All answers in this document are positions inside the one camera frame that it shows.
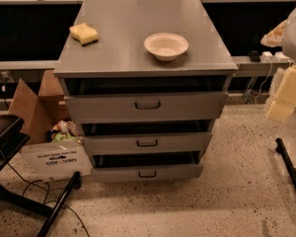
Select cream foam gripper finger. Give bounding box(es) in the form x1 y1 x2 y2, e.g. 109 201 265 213
266 101 295 121

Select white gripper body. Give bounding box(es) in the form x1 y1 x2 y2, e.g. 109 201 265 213
275 64 296 107

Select grey top drawer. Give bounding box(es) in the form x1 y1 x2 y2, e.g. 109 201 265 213
64 92 227 124

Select grey drawer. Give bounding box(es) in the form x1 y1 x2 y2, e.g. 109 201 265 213
92 164 203 183
64 92 227 124
82 132 212 155

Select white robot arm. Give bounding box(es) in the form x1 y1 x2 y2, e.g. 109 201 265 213
260 7 296 121

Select grey bottom drawer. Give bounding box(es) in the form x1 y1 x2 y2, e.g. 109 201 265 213
92 164 203 183

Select grey drawer cabinet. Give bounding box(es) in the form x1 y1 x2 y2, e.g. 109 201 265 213
54 0 237 170

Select grey middle drawer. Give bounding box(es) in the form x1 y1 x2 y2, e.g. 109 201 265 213
82 132 212 155

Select open cardboard box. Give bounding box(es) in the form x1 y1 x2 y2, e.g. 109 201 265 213
9 70 92 182

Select black stand leg right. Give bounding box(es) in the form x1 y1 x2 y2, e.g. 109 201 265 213
275 138 296 192

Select white power strip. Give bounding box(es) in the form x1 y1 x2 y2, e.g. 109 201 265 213
260 51 290 62

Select black adapter on shelf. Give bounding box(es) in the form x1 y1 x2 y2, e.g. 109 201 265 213
249 50 260 62

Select white bowl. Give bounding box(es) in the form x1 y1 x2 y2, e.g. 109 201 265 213
144 33 188 61

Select yellow sponge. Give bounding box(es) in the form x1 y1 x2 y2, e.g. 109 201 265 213
69 23 99 45

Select colourful items in box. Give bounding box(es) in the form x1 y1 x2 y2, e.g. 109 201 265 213
47 120 81 143

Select black stand with tray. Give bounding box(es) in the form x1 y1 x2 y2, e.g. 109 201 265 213
0 115 80 237

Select black cable on floor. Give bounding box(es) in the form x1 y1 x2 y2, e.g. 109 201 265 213
0 145 91 237

